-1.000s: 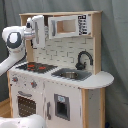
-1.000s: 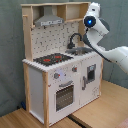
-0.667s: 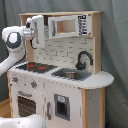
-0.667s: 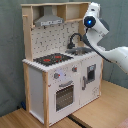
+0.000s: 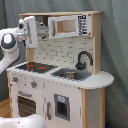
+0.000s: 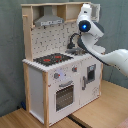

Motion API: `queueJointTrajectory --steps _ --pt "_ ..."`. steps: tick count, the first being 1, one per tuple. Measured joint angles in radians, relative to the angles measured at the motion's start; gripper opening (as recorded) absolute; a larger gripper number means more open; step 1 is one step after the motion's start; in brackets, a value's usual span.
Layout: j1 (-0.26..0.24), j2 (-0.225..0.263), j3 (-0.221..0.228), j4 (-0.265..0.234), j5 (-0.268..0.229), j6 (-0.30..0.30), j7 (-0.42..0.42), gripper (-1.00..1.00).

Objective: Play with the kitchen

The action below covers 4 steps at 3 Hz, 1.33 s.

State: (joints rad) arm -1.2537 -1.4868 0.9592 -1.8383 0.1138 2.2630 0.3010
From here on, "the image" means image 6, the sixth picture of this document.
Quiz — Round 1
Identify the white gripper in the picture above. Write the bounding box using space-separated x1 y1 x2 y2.
78 4 92 21

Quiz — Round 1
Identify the wooden toy kitchen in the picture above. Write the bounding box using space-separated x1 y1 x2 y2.
20 1 107 128

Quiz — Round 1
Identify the black toy faucet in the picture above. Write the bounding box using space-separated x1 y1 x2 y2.
67 33 81 49

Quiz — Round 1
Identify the grey toy sink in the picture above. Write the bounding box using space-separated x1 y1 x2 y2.
65 47 89 55

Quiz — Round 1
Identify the grey range hood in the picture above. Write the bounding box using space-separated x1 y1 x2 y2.
35 6 64 27

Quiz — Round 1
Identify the right red oven knob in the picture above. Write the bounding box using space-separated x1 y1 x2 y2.
72 66 77 72

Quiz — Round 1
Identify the red oven knob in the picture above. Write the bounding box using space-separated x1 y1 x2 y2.
72 66 77 72
54 73 60 79

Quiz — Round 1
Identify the white cabinet door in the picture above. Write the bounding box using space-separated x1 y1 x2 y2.
80 57 102 106

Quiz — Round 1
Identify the black toy stovetop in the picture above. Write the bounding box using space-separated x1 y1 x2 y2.
34 53 71 67

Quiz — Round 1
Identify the left red oven knob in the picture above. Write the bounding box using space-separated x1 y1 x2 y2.
54 73 60 79

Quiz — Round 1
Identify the toy oven door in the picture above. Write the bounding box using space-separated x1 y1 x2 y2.
49 74 80 124

